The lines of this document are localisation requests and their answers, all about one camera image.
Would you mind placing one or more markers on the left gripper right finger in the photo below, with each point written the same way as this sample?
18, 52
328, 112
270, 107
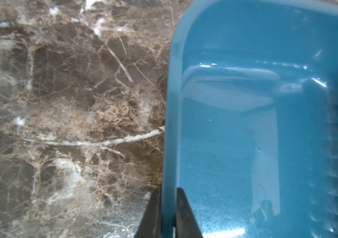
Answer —
186, 224

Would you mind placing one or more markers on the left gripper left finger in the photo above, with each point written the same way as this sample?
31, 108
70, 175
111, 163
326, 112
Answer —
151, 223

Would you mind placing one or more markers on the teal plastic storage box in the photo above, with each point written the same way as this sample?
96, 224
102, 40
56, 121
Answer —
251, 132

